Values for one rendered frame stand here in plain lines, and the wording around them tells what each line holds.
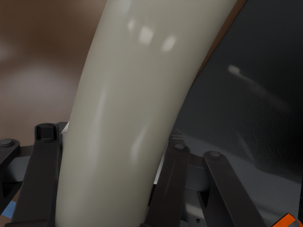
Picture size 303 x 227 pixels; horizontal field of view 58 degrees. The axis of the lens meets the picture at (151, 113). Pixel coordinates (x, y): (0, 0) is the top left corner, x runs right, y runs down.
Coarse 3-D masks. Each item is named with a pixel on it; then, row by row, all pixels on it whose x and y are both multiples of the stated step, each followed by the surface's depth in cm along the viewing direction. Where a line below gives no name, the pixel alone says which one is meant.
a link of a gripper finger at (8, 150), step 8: (0, 144) 13; (8, 144) 13; (16, 144) 14; (0, 152) 13; (8, 152) 13; (16, 152) 14; (0, 160) 12; (8, 160) 13; (0, 168) 12; (0, 176) 12; (0, 184) 12; (8, 184) 14; (16, 184) 14; (0, 192) 12; (8, 192) 13; (16, 192) 14; (0, 200) 12; (8, 200) 13; (0, 208) 12
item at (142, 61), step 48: (144, 0) 6; (192, 0) 6; (96, 48) 7; (144, 48) 6; (192, 48) 6; (96, 96) 7; (144, 96) 6; (96, 144) 7; (144, 144) 7; (96, 192) 7; (144, 192) 8
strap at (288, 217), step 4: (288, 216) 114; (292, 216) 114; (280, 220) 115; (284, 220) 115; (288, 220) 115; (292, 220) 115; (276, 224) 116; (280, 224) 116; (284, 224) 116; (288, 224) 116
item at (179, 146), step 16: (176, 144) 15; (176, 160) 14; (160, 176) 12; (176, 176) 12; (160, 192) 11; (176, 192) 11; (160, 208) 10; (176, 208) 10; (144, 224) 9; (160, 224) 9; (176, 224) 9
